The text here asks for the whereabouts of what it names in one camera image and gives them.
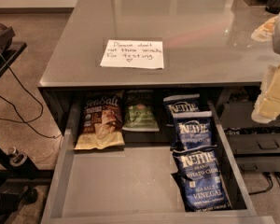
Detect black cable on floor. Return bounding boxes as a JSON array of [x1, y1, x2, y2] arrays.
[[0, 54, 63, 140]]

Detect blue Kettle bag rear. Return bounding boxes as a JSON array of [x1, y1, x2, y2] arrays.
[[163, 94, 200, 127]]

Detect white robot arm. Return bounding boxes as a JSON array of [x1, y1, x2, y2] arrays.
[[251, 12, 280, 124]]

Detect black power cables right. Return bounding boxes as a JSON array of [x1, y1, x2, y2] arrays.
[[247, 171, 280, 205]]

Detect blue kettle bag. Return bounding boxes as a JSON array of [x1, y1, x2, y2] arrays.
[[173, 147, 231, 212], [171, 111, 212, 149], [163, 94, 200, 127]]

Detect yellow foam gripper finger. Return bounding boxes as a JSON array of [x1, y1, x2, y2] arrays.
[[251, 65, 280, 124]]

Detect grey open top drawer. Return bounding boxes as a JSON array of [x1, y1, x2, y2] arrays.
[[41, 101, 274, 224]]

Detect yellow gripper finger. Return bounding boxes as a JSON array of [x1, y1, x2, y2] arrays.
[[251, 16, 277, 42]]

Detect brown sea salt chip bag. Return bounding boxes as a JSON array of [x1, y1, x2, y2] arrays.
[[75, 91, 125, 150]]

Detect white handwritten paper note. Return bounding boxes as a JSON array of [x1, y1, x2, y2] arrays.
[[100, 40, 164, 69]]

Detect black cart with wheels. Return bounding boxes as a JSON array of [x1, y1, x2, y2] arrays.
[[0, 21, 40, 224]]

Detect dark lower side drawers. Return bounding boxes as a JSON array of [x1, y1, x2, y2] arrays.
[[216, 87, 280, 172]]

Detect grey cabinet with counter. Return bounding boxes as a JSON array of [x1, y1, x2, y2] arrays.
[[39, 0, 280, 130]]

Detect green jalapeno chip bag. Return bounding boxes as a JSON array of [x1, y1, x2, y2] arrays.
[[122, 90, 160, 132]]

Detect blue Kettle bag front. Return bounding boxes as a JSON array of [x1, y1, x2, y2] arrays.
[[173, 147, 231, 212]]

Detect blue Kettle bag middle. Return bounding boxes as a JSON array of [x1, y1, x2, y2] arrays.
[[171, 111, 212, 149]]

